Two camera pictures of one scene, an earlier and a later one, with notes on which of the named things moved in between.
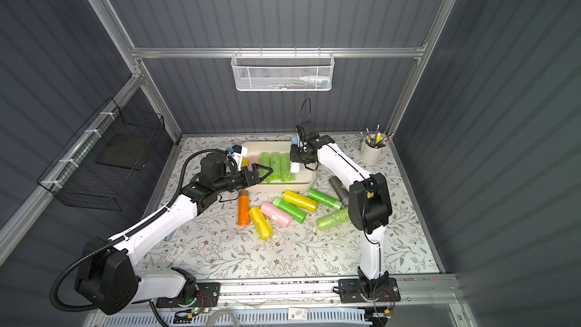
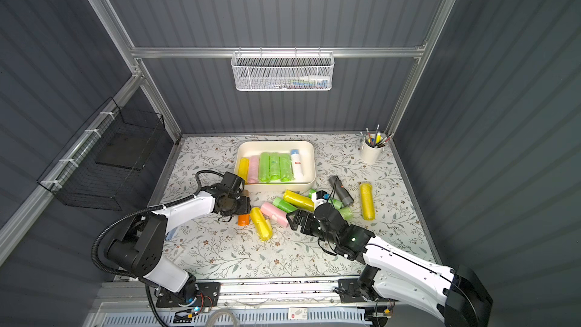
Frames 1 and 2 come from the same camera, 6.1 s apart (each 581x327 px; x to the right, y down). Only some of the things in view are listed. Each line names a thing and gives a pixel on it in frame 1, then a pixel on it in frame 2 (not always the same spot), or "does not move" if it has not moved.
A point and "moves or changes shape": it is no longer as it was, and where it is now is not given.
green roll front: [286, 174] does not move
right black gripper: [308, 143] to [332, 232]
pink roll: [253, 160] does not move
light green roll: [265, 160] does not move
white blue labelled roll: [294, 166] moves or changes shape
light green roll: [275, 166] does not move
